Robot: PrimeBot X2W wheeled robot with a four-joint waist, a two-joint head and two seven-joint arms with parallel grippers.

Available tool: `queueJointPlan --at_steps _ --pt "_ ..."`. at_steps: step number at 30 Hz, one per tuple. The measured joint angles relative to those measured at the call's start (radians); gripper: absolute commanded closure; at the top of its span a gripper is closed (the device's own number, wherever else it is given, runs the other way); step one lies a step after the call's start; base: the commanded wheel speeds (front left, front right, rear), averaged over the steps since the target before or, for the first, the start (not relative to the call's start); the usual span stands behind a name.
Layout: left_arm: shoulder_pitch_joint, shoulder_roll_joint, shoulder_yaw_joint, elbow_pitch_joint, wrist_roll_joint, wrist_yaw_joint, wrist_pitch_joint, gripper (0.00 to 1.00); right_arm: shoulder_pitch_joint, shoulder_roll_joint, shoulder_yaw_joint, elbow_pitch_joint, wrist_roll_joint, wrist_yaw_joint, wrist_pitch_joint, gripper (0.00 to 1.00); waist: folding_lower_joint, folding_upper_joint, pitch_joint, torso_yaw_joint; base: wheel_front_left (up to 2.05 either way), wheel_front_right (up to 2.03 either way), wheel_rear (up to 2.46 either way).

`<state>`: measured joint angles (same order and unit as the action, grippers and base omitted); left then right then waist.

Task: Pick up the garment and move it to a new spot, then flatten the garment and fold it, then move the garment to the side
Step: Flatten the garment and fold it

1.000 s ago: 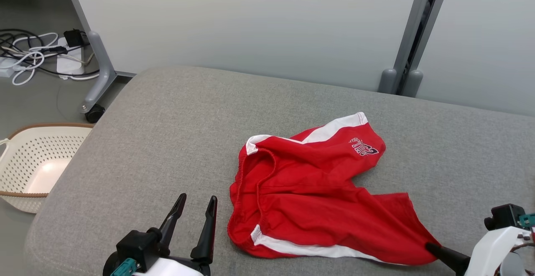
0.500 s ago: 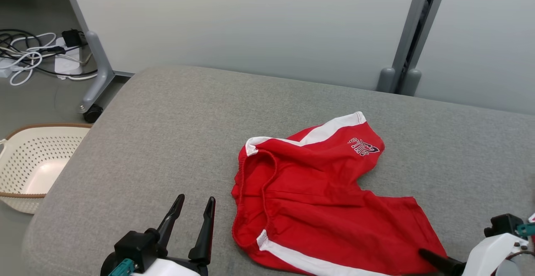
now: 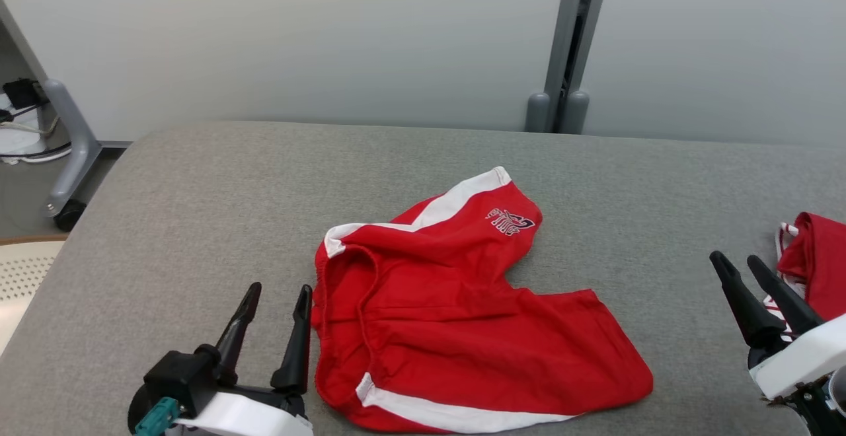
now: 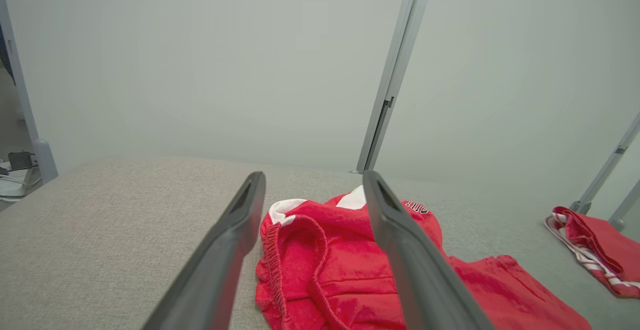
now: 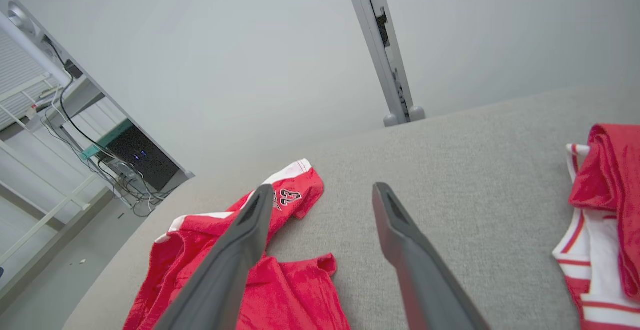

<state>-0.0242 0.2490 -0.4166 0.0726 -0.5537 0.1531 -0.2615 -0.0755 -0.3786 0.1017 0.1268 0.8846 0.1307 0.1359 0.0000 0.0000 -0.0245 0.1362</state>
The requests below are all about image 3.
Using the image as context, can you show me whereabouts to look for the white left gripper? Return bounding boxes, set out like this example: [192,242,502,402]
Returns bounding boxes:
[173,282,315,436]

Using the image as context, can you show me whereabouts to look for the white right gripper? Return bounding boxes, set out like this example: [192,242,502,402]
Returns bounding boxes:
[709,250,846,402]

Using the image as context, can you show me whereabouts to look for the red jersey shirt white sleeves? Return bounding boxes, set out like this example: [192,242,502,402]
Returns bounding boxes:
[763,211,846,343]

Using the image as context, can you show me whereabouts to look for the red shorts white side stripes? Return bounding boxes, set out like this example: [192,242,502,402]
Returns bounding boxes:
[311,166,655,434]

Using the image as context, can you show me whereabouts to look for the black caster wheel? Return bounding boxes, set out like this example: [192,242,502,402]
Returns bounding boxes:
[54,200,87,232]

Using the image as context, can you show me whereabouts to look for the cream laundry basket brown rim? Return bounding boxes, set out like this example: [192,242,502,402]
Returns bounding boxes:
[0,238,67,357]

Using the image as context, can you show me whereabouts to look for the grey partition leg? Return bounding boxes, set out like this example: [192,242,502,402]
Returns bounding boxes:
[0,0,133,219]

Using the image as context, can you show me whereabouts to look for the white power strip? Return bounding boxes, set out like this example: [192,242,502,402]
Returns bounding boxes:
[0,92,48,159]

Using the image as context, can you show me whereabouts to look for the black power adapter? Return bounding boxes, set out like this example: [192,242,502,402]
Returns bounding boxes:
[2,79,40,110]

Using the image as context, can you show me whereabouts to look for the teal left camera connector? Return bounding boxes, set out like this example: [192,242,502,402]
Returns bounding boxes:
[134,396,180,436]

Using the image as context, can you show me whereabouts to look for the white looped cable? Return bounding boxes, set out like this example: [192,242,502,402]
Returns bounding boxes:
[0,122,72,163]

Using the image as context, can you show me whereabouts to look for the grey partition post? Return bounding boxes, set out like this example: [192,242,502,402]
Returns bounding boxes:
[525,0,612,134]

